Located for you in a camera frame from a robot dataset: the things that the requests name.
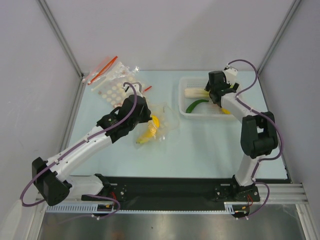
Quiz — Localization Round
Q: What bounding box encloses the yellow banana bunch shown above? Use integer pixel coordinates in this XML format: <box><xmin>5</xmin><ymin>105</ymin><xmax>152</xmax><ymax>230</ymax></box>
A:
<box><xmin>136</xmin><ymin>115</ymin><xmax>160</xmax><ymax>144</ymax></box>

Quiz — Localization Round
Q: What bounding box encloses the clear dotted zip bag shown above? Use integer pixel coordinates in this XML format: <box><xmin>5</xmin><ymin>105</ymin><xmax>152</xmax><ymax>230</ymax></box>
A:
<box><xmin>133</xmin><ymin>102</ymin><xmax>180</xmax><ymax>149</ymax></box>

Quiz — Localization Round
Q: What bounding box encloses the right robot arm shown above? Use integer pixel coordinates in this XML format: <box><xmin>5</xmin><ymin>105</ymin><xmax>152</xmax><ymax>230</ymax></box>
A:
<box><xmin>204</xmin><ymin>70</ymin><xmax>278</xmax><ymax>201</ymax></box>

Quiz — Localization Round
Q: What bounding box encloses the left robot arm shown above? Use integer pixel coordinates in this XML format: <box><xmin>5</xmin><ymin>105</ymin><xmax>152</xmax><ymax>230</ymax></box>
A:
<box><xmin>32</xmin><ymin>94</ymin><xmax>152</xmax><ymax>206</ymax></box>

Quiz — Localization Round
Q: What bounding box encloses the clear zip bag red zipper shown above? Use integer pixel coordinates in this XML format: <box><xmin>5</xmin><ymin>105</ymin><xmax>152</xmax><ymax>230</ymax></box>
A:
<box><xmin>81</xmin><ymin>55</ymin><xmax>118</xmax><ymax>86</ymax></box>

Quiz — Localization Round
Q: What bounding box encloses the green onion stalk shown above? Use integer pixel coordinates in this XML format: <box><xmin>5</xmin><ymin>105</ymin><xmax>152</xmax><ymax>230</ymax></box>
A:
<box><xmin>184</xmin><ymin>86</ymin><xmax>227</xmax><ymax>99</ymax></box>

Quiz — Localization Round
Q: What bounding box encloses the white perforated plastic basket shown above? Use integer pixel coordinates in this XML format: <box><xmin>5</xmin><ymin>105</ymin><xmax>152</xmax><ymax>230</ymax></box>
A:
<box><xmin>178</xmin><ymin>76</ymin><xmax>236</xmax><ymax>121</ymax></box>

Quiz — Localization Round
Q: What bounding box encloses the yellow lemon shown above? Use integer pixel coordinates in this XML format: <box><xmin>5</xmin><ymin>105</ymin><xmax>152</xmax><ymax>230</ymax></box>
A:
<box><xmin>221</xmin><ymin>108</ymin><xmax>231</xmax><ymax>115</ymax></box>

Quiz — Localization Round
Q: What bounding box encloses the green chili pepper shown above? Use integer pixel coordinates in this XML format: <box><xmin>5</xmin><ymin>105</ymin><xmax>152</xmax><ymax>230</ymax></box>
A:
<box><xmin>185</xmin><ymin>99</ymin><xmax>209</xmax><ymax>114</ymax></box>

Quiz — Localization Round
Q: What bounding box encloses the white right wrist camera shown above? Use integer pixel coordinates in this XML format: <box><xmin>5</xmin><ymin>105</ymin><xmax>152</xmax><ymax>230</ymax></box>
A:
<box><xmin>223</xmin><ymin>66</ymin><xmax>240</xmax><ymax>87</ymax></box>

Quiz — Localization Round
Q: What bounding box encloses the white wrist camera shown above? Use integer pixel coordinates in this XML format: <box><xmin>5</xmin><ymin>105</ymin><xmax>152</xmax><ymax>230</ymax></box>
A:
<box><xmin>223</xmin><ymin>66</ymin><xmax>240</xmax><ymax>87</ymax></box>
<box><xmin>122</xmin><ymin>82</ymin><xmax>144</xmax><ymax>99</ymax></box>

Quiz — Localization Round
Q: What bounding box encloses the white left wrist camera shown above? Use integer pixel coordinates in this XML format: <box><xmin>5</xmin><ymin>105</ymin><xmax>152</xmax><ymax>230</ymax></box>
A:
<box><xmin>122</xmin><ymin>82</ymin><xmax>144</xmax><ymax>99</ymax></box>

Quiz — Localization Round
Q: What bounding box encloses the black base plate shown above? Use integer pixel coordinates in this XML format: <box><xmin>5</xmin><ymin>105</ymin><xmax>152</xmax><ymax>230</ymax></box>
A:
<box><xmin>49</xmin><ymin>174</ymin><xmax>291</xmax><ymax>211</ymax></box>

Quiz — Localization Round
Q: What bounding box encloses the aluminium frame rail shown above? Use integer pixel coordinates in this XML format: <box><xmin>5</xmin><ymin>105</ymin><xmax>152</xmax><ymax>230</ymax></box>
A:
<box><xmin>36</xmin><ymin>0</ymin><xmax>83</xmax><ymax>78</ymax></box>

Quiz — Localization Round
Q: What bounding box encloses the white slotted cable duct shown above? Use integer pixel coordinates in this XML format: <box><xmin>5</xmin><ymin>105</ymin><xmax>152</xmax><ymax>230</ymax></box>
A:
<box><xmin>45</xmin><ymin>202</ymin><xmax>250</xmax><ymax>216</ymax></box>

